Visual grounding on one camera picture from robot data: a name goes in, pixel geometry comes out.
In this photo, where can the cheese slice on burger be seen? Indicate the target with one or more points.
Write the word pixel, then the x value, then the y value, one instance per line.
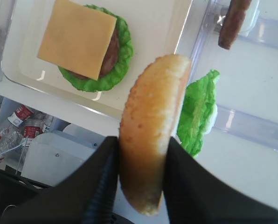
pixel 72 27

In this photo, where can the upright green lettuce leaf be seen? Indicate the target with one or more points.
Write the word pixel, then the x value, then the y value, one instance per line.
pixel 198 113

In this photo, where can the upright brown meat patty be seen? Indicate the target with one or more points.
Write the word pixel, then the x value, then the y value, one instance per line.
pixel 233 22

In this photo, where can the lettuce leaf on tray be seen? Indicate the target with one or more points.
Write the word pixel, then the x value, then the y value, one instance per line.
pixel 120 69

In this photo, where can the white box under table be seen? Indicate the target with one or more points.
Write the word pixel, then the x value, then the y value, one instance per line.
pixel 53 156

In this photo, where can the clear long rail right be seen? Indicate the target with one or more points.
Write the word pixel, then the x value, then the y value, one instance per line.
pixel 208 23

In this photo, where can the clear holder under patty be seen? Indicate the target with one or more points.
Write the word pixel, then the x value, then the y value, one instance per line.
pixel 257 29

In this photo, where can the plastic bottles under table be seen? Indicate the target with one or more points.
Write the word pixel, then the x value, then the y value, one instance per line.
pixel 19 129

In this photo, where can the cream rectangular tray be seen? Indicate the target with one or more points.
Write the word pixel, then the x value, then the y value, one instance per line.
pixel 155 25

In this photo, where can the bun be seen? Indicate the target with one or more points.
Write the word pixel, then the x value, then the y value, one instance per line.
pixel 149 119

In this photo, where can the clear holder under lettuce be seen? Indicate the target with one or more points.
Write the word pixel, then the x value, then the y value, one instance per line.
pixel 245 126

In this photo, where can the meat patty on tray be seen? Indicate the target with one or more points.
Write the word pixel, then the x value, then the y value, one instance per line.
pixel 97 61

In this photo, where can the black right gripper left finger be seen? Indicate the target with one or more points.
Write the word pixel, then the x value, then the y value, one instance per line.
pixel 85 197

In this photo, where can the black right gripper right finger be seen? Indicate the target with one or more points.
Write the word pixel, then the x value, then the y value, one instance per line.
pixel 195 196

